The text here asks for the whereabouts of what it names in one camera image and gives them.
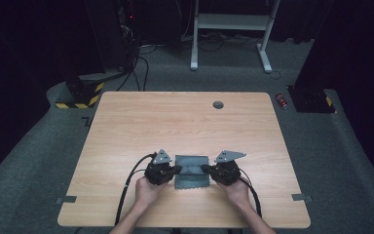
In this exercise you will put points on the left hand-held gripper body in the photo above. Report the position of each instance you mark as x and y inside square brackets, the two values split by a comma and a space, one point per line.
[158, 172]

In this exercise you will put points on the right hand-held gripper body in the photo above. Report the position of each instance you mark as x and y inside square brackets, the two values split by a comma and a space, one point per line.
[225, 172]

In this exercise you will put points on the grey cloth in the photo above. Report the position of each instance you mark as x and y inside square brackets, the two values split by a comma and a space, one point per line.
[191, 177]

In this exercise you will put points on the person's left hand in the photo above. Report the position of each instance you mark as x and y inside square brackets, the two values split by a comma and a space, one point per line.
[149, 193]

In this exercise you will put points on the person's right hand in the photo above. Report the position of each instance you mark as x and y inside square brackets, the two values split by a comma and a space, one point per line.
[235, 193]

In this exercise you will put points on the grey tape piece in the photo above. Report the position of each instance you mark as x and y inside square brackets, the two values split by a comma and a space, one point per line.
[67, 199]
[301, 197]

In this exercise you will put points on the red can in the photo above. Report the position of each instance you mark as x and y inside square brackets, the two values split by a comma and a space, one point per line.
[281, 101]

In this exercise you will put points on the black yellow striped base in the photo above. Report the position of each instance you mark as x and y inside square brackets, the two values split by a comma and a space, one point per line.
[86, 92]

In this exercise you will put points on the black base with yellow mark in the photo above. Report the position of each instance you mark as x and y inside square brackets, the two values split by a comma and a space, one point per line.
[311, 100]

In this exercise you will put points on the white metal stand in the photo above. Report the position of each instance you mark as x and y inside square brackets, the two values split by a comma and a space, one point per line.
[230, 22]

